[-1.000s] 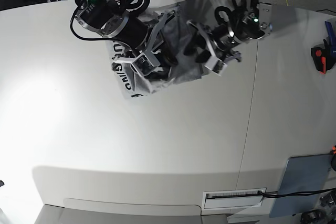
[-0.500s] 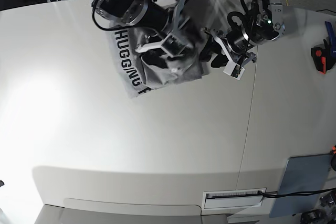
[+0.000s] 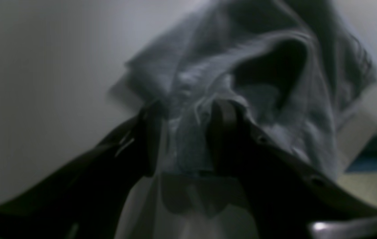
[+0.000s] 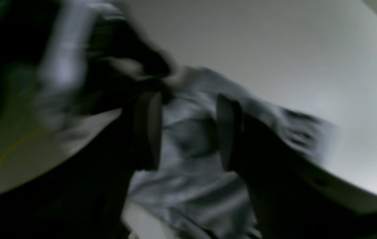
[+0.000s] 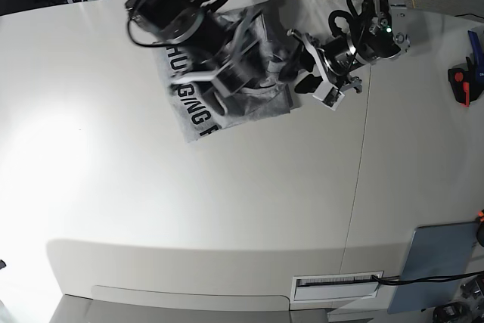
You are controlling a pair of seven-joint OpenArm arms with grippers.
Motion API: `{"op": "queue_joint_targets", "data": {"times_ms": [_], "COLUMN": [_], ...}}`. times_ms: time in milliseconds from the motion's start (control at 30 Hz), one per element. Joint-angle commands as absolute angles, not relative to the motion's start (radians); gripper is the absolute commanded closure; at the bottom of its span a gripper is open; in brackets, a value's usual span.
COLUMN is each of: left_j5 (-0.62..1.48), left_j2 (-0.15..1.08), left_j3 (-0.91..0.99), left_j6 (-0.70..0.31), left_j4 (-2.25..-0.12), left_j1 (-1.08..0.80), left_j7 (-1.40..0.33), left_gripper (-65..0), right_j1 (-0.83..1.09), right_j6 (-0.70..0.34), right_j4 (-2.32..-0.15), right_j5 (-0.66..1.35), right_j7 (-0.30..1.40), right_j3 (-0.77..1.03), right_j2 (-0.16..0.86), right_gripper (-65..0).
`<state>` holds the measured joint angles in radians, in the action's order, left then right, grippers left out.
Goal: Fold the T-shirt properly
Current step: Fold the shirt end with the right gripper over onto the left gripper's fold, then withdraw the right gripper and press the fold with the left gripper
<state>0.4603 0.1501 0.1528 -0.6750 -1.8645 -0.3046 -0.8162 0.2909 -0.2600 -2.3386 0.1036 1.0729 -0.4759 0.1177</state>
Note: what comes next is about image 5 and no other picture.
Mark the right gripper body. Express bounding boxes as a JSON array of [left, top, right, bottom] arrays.
[[185, 21, 261, 81]]

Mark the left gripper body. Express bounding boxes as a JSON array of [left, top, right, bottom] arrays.
[[319, 37, 359, 77]]

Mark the grey T-shirt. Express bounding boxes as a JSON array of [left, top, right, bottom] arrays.
[[154, 0, 293, 142]]

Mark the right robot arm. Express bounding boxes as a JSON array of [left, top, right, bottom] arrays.
[[126, 0, 264, 93]]

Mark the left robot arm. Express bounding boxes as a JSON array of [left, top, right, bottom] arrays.
[[279, 0, 402, 94]]

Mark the black and red clamp tool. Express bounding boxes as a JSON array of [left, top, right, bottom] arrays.
[[448, 57, 483, 107]]

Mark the grey blue tablet board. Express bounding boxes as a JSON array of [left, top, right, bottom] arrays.
[[387, 222, 478, 314]]

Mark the orange black tool at edge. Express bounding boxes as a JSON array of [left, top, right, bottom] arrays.
[[475, 210, 484, 247]]

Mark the black device bottom right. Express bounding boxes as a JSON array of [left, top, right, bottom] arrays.
[[433, 302, 469, 323]]

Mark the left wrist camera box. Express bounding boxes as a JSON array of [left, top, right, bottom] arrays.
[[312, 82, 345, 110]]

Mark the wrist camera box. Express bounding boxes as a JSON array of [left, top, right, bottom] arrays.
[[212, 64, 252, 98], [312, 82, 345, 110]]

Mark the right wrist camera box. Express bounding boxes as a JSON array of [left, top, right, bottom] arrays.
[[212, 64, 252, 98]]

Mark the blue handled tool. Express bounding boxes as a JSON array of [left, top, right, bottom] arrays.
[[467, 30, 483, 86]]

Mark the black cable on table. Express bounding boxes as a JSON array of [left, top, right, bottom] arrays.
[[371, 272, 484, 287]]

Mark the white table cable grommet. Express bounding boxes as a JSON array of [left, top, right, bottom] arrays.
[[290, 271, 383, 303]]

